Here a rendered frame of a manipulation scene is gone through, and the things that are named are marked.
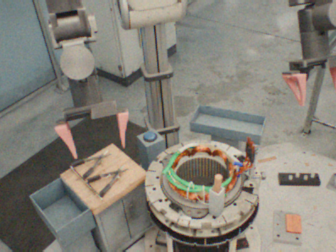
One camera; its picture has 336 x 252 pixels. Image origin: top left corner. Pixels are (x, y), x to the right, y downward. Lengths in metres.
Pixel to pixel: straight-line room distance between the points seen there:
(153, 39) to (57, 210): 0.64
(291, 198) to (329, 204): 0.13
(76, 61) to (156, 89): 0.75
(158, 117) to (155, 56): 0.27
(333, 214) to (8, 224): 1.89
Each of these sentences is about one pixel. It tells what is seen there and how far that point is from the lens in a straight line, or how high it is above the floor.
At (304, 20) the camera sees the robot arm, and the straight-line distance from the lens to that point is 0.84.
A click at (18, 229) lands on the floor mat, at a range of 2.49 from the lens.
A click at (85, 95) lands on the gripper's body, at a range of 0.70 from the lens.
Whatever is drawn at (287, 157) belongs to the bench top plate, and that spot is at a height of 0.78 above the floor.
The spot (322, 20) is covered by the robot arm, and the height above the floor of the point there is 1.56.
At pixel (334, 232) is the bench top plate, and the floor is 0.78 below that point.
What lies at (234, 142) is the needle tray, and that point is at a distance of 1.29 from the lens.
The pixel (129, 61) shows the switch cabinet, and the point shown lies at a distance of 3.33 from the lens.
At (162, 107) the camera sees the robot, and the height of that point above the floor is 1.02.
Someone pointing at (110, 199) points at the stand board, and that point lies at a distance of 1.06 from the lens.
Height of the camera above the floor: 1.87
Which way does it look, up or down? 40 degrees down
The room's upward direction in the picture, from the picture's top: 5 degrees counter-clockwise
